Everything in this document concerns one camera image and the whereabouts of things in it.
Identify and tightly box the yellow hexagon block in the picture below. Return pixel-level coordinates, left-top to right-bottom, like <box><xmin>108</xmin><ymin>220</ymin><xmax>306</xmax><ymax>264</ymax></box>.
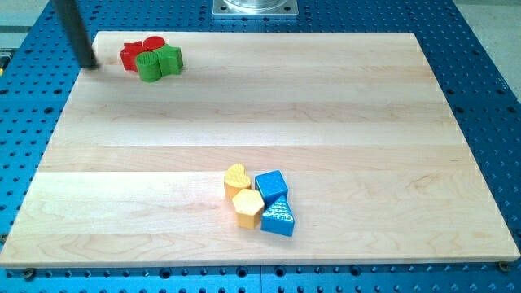
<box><xmin>232</xmin><ymin>189</ymin><xmax>265</xmax><ymax>229</ymax></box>

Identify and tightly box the green cylinder block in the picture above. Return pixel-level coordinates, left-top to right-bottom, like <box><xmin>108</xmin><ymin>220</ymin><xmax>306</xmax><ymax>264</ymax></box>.
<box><xmin>135</xmin><ymin>51</ymin><xmax>162</xmax><ymax>82</ymax></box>

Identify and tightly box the black cylindrical stylus tool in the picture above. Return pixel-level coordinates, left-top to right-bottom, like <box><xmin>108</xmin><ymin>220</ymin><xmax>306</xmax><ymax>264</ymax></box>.
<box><xmin>51</xmin><ymin>0</ymin><xmax>98</xmax><ymax>69</ymax></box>

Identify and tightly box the blue cube block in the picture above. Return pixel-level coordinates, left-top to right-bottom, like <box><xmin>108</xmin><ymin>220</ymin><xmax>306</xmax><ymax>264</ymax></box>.
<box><xmin>255</xmin><ymin>170</ymin><xmax>288</xmax><ymax>207</ymax></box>

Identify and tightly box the green star block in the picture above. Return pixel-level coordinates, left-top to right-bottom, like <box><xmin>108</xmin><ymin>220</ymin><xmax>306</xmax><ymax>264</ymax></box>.
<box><xmin>154</xmin><ymin>44</ymin><xmax>184</xmax><ymax>76</ymax></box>

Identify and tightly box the blue triangle block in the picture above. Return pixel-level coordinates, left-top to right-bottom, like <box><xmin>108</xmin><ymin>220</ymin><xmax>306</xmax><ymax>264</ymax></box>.
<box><xmin>261</xmin><ymin>196</ymin><xmax>296</xmax><ymax>237</ymax></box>

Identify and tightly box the red star block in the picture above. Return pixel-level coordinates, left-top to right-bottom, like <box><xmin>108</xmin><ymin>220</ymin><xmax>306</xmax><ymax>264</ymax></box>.
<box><xmin>120</xmin><ymin>41</ymin><xmax>147</xmax><ymax>72</ymax></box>

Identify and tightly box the yellow heart block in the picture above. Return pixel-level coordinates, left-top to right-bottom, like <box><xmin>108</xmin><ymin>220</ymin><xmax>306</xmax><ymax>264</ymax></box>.
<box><xmin>224</xmin><ymin>164</ymin><xmax>252</xmax><ymax>199</ymax></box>

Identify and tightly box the red cylinder block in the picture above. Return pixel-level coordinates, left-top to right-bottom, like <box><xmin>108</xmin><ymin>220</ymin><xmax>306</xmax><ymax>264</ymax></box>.
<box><xmin>142</xmin><ymin>36</ymin><xmax>166</xmax><ymax>51</ymax></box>

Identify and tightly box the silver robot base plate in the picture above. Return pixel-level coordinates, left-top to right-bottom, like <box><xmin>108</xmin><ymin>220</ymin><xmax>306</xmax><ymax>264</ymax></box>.
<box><xmin>212</xmin><ymin>0</ymin><xmax>299</xmax><ymax>16</ymax></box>

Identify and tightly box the light wooden board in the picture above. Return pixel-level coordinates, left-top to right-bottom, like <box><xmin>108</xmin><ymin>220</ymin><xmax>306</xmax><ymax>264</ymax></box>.
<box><xmin>1</xmin><ymin>32</ymin><xmax>519</xmax><ymax>269</ymax></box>

